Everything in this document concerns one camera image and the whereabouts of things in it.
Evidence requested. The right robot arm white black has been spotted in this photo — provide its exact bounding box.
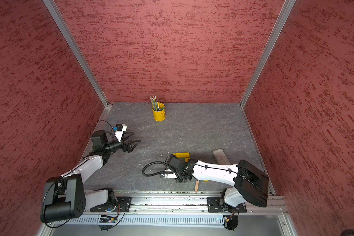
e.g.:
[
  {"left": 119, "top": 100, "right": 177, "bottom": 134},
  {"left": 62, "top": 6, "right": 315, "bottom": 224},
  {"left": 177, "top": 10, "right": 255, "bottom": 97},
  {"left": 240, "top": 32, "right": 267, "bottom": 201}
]
[{"left": 160, "top": 154, "right": 269, "bottom": 212}]

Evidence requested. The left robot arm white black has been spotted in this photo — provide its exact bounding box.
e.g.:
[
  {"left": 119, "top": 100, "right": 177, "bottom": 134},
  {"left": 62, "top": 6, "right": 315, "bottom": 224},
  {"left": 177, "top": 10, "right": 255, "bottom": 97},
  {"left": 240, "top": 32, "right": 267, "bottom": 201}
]
[{"left": 40, "top": 130, "right": 141, "bottom": 224}]

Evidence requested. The natural wooden block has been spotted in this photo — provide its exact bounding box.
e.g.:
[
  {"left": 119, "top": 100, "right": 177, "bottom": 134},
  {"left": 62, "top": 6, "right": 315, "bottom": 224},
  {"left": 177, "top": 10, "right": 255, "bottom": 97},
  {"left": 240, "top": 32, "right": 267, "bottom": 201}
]
[{"left": 194, "top": 181, "right": 199, "bottom": 192}]

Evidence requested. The yellow metal pencil bucket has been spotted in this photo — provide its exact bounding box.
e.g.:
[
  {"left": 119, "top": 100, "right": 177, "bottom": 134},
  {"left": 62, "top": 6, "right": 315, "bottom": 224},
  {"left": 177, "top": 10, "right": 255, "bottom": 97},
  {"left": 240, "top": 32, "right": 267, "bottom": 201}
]
[{"left": 152, "top": 102, "right": 166, "bottom": 122}]

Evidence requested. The grey wooden plank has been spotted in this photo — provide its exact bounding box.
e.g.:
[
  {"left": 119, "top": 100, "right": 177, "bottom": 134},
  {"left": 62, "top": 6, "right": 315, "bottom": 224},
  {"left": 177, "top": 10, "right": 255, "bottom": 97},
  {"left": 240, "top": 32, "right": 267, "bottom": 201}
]
[{"left": 212, "top": 148, "right": 231, "bottom": 165}]

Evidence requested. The bundle of coloured pencils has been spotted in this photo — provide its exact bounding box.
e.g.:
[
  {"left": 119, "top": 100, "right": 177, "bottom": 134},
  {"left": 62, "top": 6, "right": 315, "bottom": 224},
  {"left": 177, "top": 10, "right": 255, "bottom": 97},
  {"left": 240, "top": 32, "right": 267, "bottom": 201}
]
[{"left": 149, "top": 96, "right": 159, "bottom": 112}]

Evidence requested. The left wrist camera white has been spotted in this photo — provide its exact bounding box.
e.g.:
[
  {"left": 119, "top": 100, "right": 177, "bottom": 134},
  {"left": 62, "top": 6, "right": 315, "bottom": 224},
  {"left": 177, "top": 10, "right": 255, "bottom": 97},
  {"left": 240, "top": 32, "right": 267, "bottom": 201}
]
[{"left": 113, "top": 124, "right": 127, "bottom": 142}]

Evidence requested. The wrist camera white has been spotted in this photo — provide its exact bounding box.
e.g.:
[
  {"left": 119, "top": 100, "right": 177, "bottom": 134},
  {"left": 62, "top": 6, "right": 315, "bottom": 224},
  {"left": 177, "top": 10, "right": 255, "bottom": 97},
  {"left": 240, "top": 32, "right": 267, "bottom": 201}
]
[
  {"left": 113, "top": 124, "right": 127, "bottom": 142},
  {"left": 159, "top": 172, "right": 177, "bottom": 179}
]

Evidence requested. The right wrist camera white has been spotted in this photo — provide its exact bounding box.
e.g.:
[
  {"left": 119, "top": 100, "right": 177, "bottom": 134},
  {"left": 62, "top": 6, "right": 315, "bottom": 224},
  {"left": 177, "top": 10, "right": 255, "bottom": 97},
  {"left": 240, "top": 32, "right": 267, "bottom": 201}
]
[{"left": 159, "top": 172, "right": 177, "bottom": 179}]

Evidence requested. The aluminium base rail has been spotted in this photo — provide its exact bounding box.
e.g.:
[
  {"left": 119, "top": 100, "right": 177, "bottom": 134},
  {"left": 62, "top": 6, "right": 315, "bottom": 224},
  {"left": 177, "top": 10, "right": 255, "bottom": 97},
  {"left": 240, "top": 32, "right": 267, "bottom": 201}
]
[{"left": 79, "top": 191, "right": 288, "bottom": 216}]

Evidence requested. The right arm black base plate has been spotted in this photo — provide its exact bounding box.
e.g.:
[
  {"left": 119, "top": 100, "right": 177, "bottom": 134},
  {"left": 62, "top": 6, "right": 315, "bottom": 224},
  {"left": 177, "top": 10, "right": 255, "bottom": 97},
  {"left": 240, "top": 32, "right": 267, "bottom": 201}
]
[{"left": 206, "top": 197, "right": 247, "bottom": 213}]

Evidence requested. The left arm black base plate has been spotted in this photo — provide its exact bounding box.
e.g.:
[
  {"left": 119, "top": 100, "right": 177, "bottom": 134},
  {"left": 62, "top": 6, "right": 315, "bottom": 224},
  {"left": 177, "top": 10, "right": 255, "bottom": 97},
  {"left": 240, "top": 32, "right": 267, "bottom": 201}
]
[{"left": 89, "top": 197, "right": 132, "bottom": 213}]

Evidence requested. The white slotted cable duct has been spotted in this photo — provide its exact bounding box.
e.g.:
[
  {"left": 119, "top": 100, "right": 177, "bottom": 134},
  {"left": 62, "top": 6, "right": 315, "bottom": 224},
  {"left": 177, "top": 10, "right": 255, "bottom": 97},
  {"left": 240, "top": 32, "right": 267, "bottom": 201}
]
[{"left": 68, "top": 215, "right": 225, "bottom": 228}]

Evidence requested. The left aluminium corner post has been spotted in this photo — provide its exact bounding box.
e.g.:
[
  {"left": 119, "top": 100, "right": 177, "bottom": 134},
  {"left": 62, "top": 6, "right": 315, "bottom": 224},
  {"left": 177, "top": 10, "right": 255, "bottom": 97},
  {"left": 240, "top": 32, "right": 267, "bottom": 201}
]
[{"left": 43, "top": 0, "right": 109, "bottom": 109}]

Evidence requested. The aluminium corner post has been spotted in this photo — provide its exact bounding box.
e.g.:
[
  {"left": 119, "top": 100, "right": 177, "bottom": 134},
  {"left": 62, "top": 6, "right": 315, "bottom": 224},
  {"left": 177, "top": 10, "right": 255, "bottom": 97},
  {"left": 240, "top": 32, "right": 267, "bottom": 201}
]
[
  {"left": 240, "top": 0, "right": 296, "bottom": 109},
  {"left": 43, "top": 0, "right": 109, "bottom": 109}
]

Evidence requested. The right aluminium corner post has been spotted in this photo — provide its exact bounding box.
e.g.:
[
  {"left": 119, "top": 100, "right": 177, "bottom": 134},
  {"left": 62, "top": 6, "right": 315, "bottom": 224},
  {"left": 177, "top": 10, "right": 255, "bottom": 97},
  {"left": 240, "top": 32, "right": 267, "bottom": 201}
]
[{"left": 240, "top": 0, "right": 296, "bottom": 109}]

